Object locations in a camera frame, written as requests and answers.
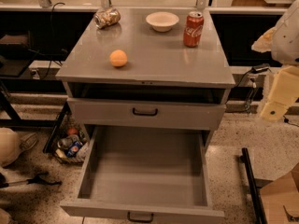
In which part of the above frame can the open grey middle drawer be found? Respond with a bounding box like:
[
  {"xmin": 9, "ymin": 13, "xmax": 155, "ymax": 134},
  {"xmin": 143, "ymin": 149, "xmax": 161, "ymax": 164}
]
[{"xmin": 61, "ymin": 126, "xmax": 224, "ymax": 224}]

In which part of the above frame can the crumpled snack bag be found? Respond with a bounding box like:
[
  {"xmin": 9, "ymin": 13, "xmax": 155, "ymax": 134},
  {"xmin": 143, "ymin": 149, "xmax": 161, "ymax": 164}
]
[{"xmin": 93, "ymin": 7, "xmax": 121, "ymax": 29}]

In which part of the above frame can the red coca-cola can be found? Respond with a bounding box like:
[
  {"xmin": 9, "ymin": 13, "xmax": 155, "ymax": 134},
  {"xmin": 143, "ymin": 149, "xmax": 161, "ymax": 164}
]
[{"xmin": 183, "ymin": 11, "xmax": 204, "ymax": 48}]

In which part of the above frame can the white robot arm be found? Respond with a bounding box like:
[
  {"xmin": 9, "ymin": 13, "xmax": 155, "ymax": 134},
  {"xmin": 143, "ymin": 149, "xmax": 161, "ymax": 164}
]
[{"xmin": 251, "ymin": 0, "xmax": 299, "ymax": 121}]

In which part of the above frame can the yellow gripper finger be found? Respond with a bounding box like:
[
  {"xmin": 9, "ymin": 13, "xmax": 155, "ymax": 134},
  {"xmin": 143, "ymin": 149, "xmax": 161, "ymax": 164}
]
[
  {"xmin": 251, "ymin": 27, "xmax": 275, "ymax": 53},
  {"xmin": 260, "ymin": 65, "xmax": 299, "ymax": 121}
]

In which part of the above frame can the white bowl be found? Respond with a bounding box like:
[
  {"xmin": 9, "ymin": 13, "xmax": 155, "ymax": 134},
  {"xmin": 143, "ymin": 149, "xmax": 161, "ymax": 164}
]
[{"xmin": 146, "ymin": 12, "xmax": 179, "ymax": 33}]

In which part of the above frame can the black grabber tool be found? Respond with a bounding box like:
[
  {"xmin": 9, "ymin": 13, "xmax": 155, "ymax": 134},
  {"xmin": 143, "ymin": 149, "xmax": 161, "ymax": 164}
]
[{"xmin": 0, "ymin": 172, "xmax": 62, "ymax": 189}]

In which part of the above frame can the grey drawer cabinet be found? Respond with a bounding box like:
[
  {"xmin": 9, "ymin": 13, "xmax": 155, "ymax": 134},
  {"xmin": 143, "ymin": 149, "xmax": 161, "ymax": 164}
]
[{"xmin": 56, "ymin": 7, "xmax": 235, "ymax": 143}]

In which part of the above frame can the black metal frame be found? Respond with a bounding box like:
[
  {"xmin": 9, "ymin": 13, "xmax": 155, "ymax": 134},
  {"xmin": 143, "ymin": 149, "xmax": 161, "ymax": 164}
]
[{"xmin": 241, "ymin": 147, "xmax": 267, "ymax": 224}]

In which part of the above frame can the orange fruit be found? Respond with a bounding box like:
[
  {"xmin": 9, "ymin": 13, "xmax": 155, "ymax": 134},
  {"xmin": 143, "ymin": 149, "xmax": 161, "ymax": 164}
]
[{"xmin": 109, "ymin": 49, "xmax": 128, "ymax": 67}]

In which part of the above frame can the basket of snacks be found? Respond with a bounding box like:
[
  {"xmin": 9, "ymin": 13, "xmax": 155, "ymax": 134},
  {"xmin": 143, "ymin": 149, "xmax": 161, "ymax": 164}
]
[{"xmin": 52, "ymin": 115, "xmax": 90, "ymax": 165}]

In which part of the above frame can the closed upper grey drawer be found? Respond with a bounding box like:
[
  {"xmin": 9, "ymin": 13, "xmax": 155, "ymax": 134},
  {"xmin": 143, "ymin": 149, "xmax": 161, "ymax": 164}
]
[{"xmin": 67, "ymin": 98, "xmax": 225, "ymax": 130}]

